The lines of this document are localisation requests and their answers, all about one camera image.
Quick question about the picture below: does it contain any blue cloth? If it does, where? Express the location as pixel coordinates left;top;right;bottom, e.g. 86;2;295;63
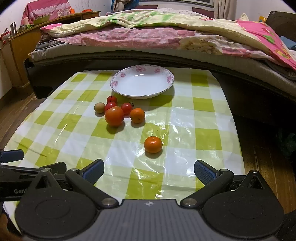
280;37;296;50

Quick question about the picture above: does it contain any green white checkered tablecloth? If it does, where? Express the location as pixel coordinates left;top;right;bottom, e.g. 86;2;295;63
3;69;246;205

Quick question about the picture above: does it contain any small red white container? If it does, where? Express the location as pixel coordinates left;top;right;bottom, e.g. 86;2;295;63
0;28;11;43

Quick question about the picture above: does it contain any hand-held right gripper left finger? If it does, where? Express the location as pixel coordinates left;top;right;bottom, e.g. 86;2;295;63
29;159;120;208

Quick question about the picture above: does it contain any dusky pink floral blanket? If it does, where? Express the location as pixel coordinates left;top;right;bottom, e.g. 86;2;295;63
54;29;199;50

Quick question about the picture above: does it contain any beige curtain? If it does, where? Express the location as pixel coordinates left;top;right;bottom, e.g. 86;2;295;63
214;0;237;19

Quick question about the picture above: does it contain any bright pink floral cloth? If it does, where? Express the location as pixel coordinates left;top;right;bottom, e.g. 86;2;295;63
236;20;296;70

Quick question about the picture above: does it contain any white pink-flowered plate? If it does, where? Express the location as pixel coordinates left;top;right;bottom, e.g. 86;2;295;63
110;65;175;100

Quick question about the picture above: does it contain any large red tomato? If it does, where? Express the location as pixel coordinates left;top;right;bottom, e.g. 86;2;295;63
105;106;125;127

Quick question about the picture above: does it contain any red cherry tomato with stem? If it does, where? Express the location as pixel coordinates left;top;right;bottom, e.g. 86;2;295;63
121;101;135;115

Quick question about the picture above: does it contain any green bowl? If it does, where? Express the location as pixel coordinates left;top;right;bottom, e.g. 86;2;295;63
33;14;52;25

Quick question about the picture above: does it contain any pink lace-trimmed cover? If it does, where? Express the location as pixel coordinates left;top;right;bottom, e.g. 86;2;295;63
21;0;70;24

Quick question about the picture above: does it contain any small orange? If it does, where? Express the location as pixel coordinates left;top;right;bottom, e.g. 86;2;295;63
130;108;146;124
144;136;163;154

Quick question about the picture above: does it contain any bed with floral quilts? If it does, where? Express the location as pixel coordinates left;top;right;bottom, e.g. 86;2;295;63
40;10;296;70

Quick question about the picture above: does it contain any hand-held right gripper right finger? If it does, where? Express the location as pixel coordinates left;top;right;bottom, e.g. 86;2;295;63
180;159;270;208

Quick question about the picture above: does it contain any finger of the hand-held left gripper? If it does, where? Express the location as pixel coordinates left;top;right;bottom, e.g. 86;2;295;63
0;161;67;179
0;149;25;163

